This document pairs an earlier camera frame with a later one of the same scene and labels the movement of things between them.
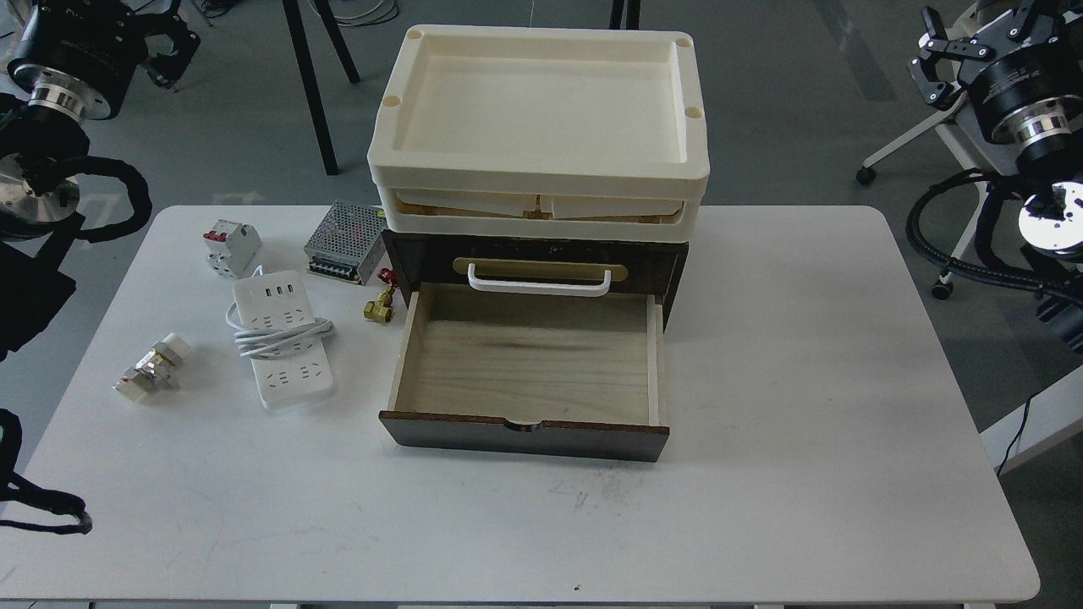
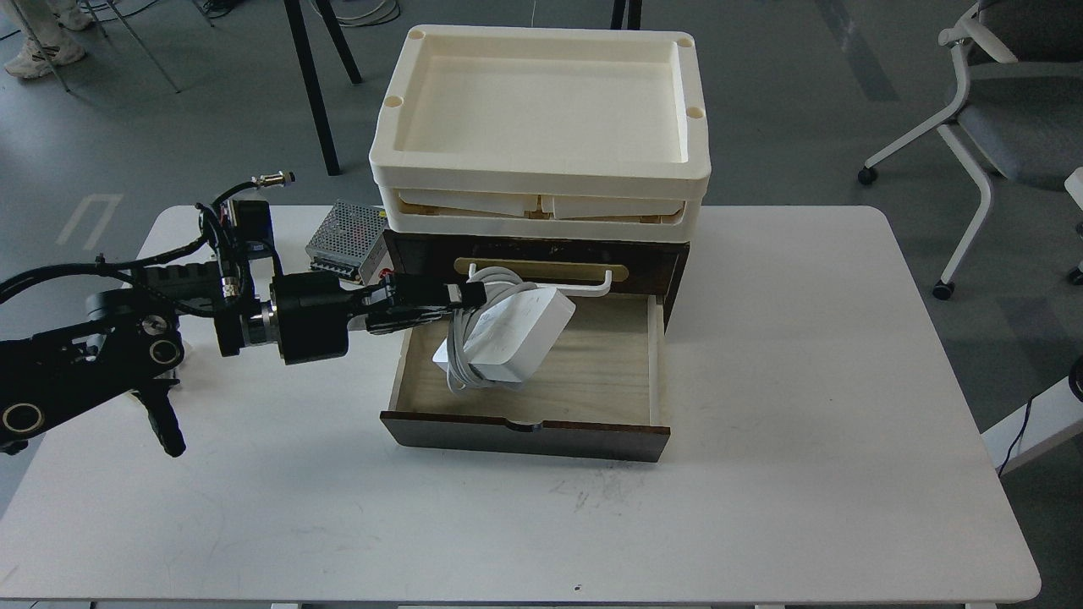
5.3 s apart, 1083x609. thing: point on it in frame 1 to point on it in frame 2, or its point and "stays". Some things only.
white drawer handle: (575, 289) stays
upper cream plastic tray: (523, 106) stays
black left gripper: (164, 68) to (312, 309)
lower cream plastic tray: (541, 214) stays
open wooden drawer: (579, 377) stays
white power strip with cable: (273, 319) to (492, 339)
